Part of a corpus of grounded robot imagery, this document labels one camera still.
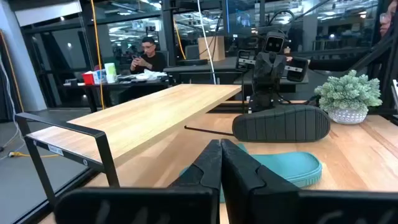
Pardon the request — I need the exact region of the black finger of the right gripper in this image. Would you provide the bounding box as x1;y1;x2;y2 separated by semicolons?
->
269;52;287;93
253;52;271;93

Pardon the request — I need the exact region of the red box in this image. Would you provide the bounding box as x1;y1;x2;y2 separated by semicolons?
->
81;71;96;86

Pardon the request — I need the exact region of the white cable along wall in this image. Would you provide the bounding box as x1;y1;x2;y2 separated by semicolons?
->
0;55;25;150

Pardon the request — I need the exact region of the wooden shelf black metal frame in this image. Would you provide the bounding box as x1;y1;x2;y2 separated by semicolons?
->
14;83;249;208

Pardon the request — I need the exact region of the white patterned round pot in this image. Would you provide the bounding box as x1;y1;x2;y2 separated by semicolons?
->
326;107;369;126

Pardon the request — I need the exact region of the hanging yellow cable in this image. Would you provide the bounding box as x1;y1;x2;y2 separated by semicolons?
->
90;0;106;110

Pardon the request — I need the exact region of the cardboard box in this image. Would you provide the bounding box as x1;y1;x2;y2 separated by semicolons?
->
197;35;226;62

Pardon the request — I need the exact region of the blue and white box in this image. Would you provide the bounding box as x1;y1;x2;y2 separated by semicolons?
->
93;69;108;85

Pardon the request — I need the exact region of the black background desk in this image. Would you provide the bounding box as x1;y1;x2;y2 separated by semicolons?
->
63;77;171;113

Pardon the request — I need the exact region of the person beside rig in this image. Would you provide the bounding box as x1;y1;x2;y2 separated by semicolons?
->
378;1;398;38

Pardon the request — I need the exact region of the hanging white cable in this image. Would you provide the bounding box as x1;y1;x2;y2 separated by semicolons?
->
197;0;217;85

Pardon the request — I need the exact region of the black rubber slide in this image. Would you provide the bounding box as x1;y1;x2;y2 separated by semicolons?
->
231;104;331;144

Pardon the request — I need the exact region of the person seated at desk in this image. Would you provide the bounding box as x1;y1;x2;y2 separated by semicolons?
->
129;36;168;75

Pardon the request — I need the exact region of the computer monitor blue screen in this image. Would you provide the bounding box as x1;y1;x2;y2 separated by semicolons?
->
225;0;265;35

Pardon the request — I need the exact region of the green rubber slide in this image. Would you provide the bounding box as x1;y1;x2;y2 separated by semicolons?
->
178;142;323;203

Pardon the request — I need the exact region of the pale green succulent plant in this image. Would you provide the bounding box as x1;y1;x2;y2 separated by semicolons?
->
313;69;384;113

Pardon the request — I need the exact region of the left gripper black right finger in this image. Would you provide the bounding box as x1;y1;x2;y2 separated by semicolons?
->
221;138;398;224

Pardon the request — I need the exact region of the grey side desk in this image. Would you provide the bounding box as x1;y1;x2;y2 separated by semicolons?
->
163;57;309;94

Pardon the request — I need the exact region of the white and green container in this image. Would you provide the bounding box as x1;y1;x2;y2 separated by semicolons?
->
104;62;118;84

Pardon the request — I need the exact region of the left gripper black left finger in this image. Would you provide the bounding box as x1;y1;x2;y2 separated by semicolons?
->
54;139;223;224

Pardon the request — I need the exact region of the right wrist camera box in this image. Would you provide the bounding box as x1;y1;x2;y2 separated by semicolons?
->
263;30;287;54

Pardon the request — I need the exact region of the thin yellow cable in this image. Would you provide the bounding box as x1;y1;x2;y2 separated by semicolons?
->
173;21;187;60

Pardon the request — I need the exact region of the yellow cable on floor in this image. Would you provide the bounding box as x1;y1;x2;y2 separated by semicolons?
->
8;151;60;159

